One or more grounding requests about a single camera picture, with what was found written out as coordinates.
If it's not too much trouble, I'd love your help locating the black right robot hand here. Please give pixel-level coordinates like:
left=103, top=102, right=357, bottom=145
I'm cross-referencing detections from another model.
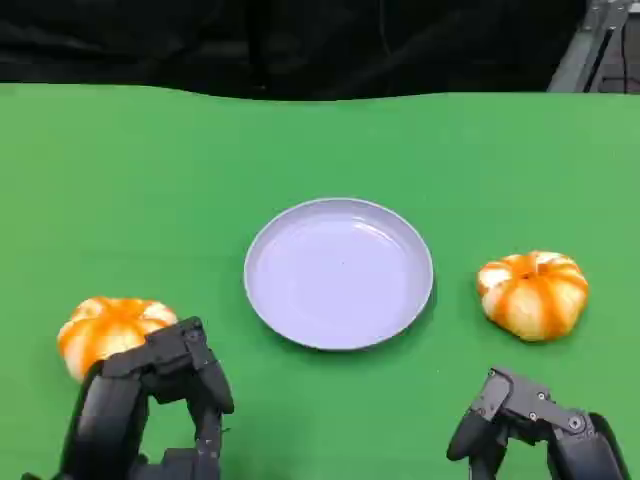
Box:
left=445, top=367, right=632, bottom=480

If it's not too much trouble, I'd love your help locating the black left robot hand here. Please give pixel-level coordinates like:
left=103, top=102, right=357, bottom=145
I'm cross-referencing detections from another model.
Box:
left=20, top=315, right=235, bottom=480

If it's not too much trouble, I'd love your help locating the orange and white bread roll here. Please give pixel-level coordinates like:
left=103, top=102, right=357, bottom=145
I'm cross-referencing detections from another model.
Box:
left=56, top=296, right=180, bottom=384
left=476, top=250, right=590, bottom=343

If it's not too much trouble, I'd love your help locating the lilac plate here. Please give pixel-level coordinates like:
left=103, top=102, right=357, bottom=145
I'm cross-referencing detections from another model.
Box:
left=243, top=197, right=435, bottom=352

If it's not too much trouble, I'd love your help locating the green cloth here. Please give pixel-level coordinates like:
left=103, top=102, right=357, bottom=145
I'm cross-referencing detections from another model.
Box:
left=0, top=82, right=640, bottom=480

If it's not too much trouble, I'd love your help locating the black backdrop cloth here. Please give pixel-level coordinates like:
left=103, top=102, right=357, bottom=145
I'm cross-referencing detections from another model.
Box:
left=0, top=0, right=587, bottom=102

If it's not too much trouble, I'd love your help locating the grey metal frame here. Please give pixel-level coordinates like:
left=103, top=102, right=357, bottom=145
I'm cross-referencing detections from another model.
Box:
left=546, top=0, right=640, bottom=94

